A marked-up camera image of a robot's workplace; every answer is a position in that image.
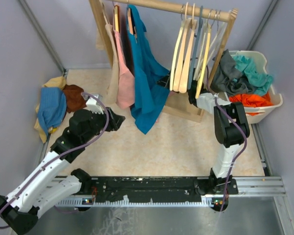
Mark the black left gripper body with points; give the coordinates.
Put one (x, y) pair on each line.
(106, 107)

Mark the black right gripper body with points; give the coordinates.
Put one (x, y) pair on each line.
(168, 82)

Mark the blue t-shirt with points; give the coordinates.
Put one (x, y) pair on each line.
(150, 97)

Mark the orange hanger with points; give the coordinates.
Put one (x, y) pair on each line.
(131, 25)

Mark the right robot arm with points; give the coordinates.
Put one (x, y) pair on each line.
(231, 131)

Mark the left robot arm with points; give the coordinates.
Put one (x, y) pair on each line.
(21, 208)

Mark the light wooden hanger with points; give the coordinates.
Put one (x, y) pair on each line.
(186, 65)

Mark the blue hanger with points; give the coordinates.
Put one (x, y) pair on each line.
(197, 36)

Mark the pink hanging t-shirt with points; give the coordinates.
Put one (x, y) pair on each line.
(126, 86)

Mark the brown shirt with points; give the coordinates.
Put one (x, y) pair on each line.
(74, 98)

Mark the grey shirt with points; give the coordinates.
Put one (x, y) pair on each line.
(229, 79)

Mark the cream wooden hanger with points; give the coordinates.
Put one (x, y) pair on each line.
(179, 52)

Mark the light blue ribbed shirt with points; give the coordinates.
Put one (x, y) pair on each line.
(52, 108)

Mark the white hanger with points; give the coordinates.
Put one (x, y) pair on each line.
(213, 43)

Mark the orange shirt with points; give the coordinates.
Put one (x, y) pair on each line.
(252, 100)

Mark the yellow hanger holding pink shirt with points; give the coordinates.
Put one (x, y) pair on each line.
(116, 17)

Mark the teal shirt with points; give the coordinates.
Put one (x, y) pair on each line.
(261, 81)

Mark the wooden clothes rack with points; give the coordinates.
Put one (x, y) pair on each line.
(177, 104)

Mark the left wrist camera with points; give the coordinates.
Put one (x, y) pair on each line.
(92, 104)

